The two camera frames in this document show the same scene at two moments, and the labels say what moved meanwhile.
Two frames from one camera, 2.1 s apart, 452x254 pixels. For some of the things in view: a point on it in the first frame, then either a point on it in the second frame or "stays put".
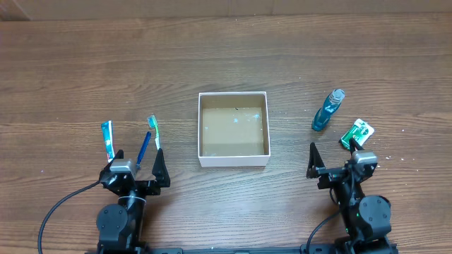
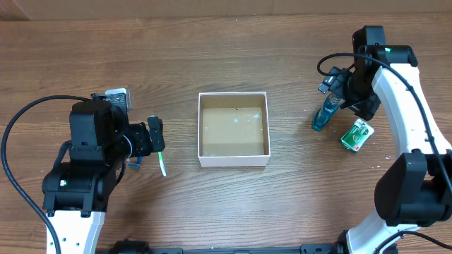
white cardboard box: x=233 y=129 stays put
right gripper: x=328 y=174 → x=366 y=107
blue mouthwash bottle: x=329 y=107 stays put
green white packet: x=360 y=130 stays put
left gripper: x=160 y=171 → x=143 y=144
